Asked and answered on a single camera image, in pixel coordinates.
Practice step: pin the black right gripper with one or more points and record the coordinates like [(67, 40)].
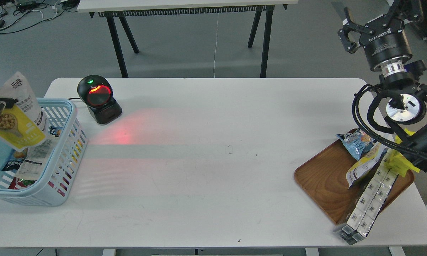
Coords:
[(387, 42)]

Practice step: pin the yellow chickpea snack pouch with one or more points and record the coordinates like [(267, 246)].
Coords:
[(25, 124)]

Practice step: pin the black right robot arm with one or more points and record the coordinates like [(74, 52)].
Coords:
[(394, 111)]

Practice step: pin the white snack bag in basket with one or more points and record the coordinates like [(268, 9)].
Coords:
[(36, 160)]

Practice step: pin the light blue plastic basket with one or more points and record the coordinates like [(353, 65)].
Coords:
[(60, 167)]

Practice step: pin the blue snack bag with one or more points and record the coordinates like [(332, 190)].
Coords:
[(357, 142)]

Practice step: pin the yellow cartoon snack pack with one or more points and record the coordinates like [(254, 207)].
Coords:
[(398, 164)]

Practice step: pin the white yellow snack pouch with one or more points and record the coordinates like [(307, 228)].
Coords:
[(365, 164)]

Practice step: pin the long silver snack box pack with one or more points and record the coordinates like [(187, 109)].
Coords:
[(369, 203)]

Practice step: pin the white background table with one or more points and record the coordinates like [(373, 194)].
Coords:
[(122, 9)]

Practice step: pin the brown wooden tray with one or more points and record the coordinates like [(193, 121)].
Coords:
[(323, 178)]

